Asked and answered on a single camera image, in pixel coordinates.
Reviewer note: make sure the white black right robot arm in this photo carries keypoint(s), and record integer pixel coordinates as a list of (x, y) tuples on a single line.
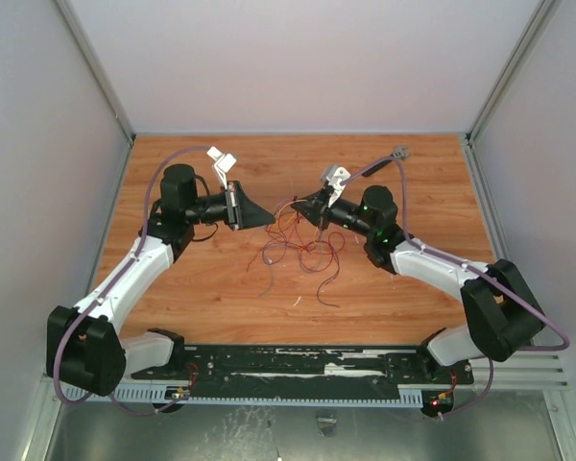
[(502, 315)]

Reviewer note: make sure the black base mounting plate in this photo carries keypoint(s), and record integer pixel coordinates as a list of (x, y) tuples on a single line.
[(308, 372)]

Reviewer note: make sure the aluminium frame rail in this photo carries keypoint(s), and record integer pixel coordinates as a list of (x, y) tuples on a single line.
[(538, 371)]

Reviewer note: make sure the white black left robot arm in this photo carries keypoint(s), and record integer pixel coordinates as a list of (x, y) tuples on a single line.
[(83, 344)]

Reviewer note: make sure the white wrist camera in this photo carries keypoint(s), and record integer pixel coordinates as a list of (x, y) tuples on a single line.
[(334, 176), (222, 164)]

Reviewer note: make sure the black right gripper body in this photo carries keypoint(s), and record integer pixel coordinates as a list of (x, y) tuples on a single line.
[(323, 209)]

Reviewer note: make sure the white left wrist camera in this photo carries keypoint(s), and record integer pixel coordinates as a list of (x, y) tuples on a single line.
[(222, 164)]

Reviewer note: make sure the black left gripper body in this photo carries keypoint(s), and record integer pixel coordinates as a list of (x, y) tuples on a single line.
[(230, 206)]

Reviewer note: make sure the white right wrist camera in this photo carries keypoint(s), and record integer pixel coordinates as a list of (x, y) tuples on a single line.
[(334, 176)]

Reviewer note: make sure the adjustable wrench black handle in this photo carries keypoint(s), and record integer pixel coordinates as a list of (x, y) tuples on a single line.
[(399, 153)]

